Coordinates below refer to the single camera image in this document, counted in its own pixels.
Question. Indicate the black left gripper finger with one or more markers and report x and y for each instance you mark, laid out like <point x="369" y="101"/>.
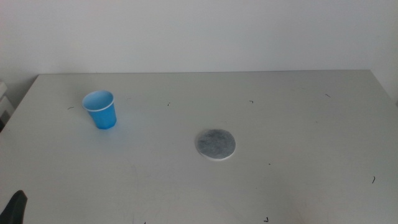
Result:
<point x="13" y="209"/>

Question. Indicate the round grey cup mat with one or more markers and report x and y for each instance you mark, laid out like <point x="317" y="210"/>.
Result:
<point x="215" y="144"/>

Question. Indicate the blue plastic cup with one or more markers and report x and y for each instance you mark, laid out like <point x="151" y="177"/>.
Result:
<point x="102" y="116"/>

